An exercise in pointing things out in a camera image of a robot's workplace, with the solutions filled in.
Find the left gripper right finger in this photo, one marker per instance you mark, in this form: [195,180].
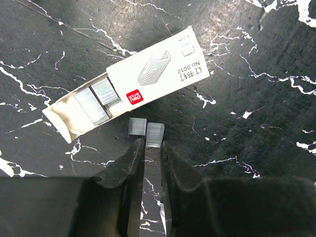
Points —
[199,206]

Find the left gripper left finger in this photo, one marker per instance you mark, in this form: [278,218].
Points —
[107,204]

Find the silver staple strip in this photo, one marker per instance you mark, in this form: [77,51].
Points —
[137,126]
[154,134]

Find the white staple box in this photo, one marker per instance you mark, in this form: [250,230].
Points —
[150,74]

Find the loose silver staple strip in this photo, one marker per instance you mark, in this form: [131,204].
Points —
[137,126]

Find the staple strip in box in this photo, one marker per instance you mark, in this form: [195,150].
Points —
[105,93]
[95,111]

